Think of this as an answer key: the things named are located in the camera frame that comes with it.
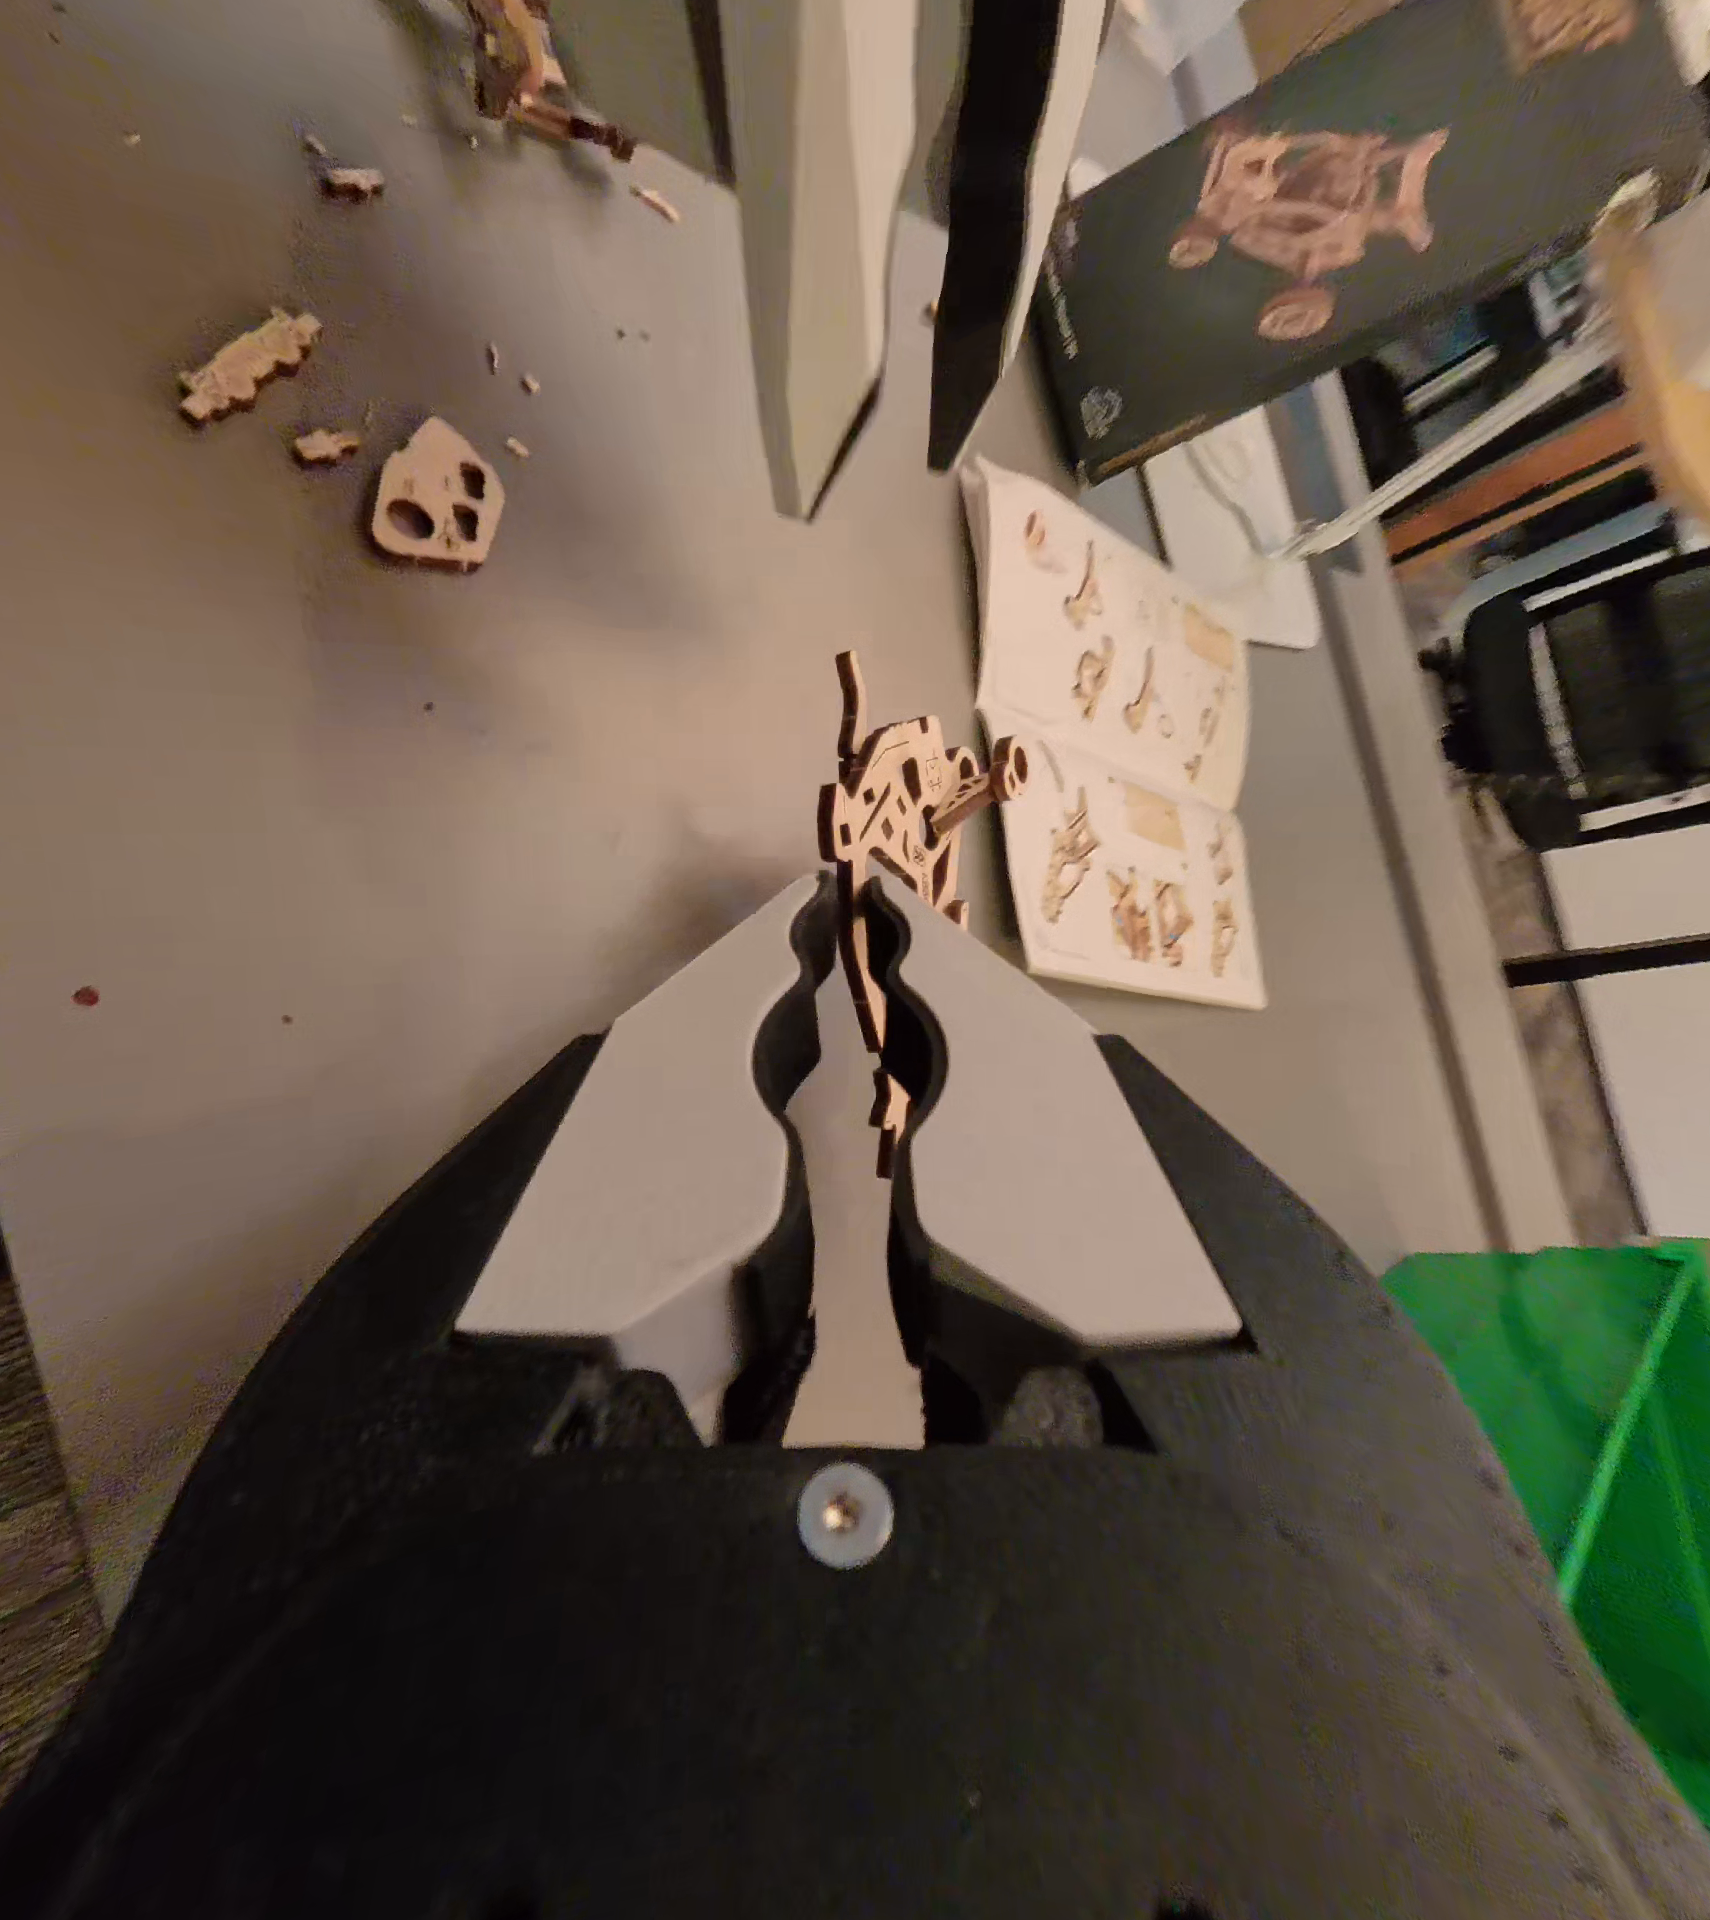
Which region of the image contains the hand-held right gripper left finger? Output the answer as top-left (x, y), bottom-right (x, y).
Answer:
top-left (454, 870), bottom-right (819, 1450)

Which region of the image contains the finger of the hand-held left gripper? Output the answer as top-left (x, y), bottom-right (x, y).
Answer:
top-left (717, 0), bottom-right (970, 522)
top-left (929, 0), bottom-right (1114, 471)

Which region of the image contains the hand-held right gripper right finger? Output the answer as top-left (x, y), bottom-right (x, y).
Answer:
top-left (862, 883), bottom-right (1248, 1443)

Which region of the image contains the wooden plate with axle peg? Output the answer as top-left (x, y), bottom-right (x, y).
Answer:
top-left (813, 649), bottom-right (1025, 1182)

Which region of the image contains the black model kit box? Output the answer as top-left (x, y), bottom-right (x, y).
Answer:
top-left (1031, 0), bottom-right (1710, 487)

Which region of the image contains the wooden model subassembly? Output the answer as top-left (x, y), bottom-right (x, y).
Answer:
top-left (466, 0), bottom-right (636, 163)

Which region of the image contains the wooden plate with holes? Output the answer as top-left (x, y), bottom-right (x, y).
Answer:
top-left (371, 417), bottom-right (509, 575)

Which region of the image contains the open instruction booklet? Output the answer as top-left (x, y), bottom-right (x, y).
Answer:
top-left (957, 454), bottom-right (1271, 1012)

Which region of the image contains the long jagged wooden piece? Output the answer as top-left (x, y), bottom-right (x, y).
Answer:
top-left (178, 307), bottom-right (324, 426)

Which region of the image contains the green plastic bin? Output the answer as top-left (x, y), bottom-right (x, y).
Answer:
top-left (1380, 1242), bottom-right (1710, 1920)

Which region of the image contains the black office chair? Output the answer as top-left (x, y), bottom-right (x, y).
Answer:
top-left (1418, 547), bottom-right (1710, 849)

